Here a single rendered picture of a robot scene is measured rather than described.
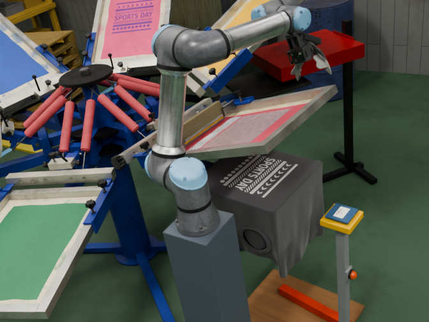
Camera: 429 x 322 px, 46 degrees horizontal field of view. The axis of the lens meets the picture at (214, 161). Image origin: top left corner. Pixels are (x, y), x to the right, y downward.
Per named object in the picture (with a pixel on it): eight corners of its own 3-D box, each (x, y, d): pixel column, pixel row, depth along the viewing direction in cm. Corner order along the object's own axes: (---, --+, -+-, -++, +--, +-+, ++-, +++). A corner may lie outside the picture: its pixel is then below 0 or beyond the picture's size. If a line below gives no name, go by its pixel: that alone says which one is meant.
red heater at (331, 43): (325, 43, 366) (325, 26, 360) (364, 59, 329) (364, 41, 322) (250, 64, 351) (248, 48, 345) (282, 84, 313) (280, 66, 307)
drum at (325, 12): (363, 80, 541) (363, -12, 492) (341, 106, 497) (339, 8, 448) (308, 76, 575) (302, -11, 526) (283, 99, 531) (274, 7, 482)
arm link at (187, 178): (189, 214, 161) (181, 179, 154) (166, 199, 170) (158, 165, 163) (218, 198, 166) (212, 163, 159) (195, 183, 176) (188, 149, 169)
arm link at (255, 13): (268, 10, 169) (291, -1, 174) (246, 7, 177) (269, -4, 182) (272, 32, 173) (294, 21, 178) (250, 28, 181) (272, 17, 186)
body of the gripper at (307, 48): (290, 66, 189) (280, 36, 186) (302, 58, 195) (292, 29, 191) (308, 62, 184) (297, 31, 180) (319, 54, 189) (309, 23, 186)
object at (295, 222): (327, 231, 262) (323, 161, 241) (281, 287, 234) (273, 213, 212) (321, 229, 264) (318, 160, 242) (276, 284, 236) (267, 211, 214)
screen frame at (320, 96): (338, 91, 225) (335, 84, 224) (267, 154, 188) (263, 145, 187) (215, 114, 281) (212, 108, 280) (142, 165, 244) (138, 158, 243)
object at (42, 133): (195, 117, 308) (191, 99, 302) (97, 183, 258) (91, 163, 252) (107, 98, 356) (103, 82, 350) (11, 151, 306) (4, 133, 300)
